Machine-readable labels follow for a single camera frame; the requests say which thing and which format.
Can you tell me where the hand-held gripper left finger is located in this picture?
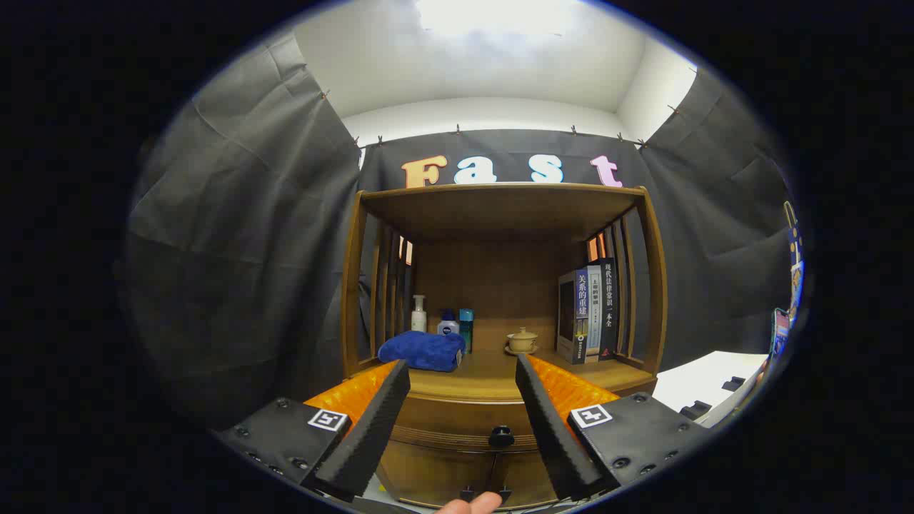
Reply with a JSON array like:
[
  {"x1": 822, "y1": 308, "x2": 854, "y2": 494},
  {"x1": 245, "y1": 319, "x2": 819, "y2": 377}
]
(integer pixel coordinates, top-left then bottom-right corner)
[{"x1": 214, "y1": 359, "x2": 412, "y2": 503}]

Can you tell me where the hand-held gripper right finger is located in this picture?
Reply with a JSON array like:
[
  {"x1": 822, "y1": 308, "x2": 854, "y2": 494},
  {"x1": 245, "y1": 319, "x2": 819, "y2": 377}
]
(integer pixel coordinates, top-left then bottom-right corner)
[{"x1": 515, "y1": 353, "x2": 711, "y2": 502}]

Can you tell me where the wooden drawer with black knob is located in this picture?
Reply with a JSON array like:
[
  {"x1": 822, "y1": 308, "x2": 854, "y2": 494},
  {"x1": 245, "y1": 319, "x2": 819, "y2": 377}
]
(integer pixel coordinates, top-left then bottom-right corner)
[{"x1": 386, "y1": 395, "x2": 547, "y2": 453}]

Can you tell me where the wooden countertop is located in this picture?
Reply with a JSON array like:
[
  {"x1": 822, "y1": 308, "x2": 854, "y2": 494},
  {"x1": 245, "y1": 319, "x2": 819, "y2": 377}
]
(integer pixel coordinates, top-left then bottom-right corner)
[{"x1": 346, "y1": 348, "x2": 658, "y2": 404}]

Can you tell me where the wooden cabinet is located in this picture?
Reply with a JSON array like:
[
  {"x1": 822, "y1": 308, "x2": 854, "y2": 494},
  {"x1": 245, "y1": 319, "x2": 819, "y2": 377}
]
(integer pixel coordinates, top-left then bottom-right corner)
[{"x1": 341, "y1": 183, "x2": 668, "y2": 511}]

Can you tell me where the beige lidded teacup with saucer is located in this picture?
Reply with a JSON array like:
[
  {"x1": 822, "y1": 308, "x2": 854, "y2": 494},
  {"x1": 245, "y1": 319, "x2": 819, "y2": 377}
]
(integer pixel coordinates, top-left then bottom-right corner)
[{"x1": 505, "y1": 327, "x2": 540, "y2": 356}]

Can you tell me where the blue folded towel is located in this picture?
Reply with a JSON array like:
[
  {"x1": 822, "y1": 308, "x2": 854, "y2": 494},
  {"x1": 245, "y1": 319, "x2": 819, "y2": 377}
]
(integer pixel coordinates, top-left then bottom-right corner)
[{"x1": 378, "y1": 331, "x2": 467, "y2": 373}]

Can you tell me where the book with blue spine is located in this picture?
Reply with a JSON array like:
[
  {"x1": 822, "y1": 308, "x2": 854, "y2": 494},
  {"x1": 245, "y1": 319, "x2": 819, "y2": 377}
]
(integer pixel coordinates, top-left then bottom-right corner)
[{"x1": 557, "y1": 268, "x2": 590, "y2": 366}]

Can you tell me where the book with pale spine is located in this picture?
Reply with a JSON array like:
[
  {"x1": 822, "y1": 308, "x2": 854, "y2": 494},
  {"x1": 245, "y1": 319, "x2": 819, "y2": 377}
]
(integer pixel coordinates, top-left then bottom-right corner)
[{"x1": 586, "y1": 265, "x2": 603, "y2": 363}]

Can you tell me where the book with black spine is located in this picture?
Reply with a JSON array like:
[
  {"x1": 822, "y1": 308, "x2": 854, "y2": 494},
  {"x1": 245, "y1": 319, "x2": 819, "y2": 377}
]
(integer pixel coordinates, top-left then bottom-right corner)
[{"x1": 598, "y1": 258, "x2": 619, "y2": 361}]

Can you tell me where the white desk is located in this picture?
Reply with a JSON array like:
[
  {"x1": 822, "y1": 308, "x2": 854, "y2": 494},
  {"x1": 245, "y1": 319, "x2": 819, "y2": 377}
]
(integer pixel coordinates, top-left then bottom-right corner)
[{"x1": 653, "y1": 350, "x2": 770, "y2": 429}]

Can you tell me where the patterned drink cup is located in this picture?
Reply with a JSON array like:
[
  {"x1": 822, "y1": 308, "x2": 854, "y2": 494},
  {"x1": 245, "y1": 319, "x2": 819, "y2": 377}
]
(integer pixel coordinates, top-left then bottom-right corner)
[{"x1": 789, "y1": 263, "x2": 806, "y2": 322}]

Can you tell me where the blue patterned paper bag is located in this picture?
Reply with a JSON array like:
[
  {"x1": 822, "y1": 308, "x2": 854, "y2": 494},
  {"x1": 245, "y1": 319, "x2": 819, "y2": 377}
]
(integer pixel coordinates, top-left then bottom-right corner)
[{"x1": 783, "y1": 201, "x2": 806, "y2": 266}]

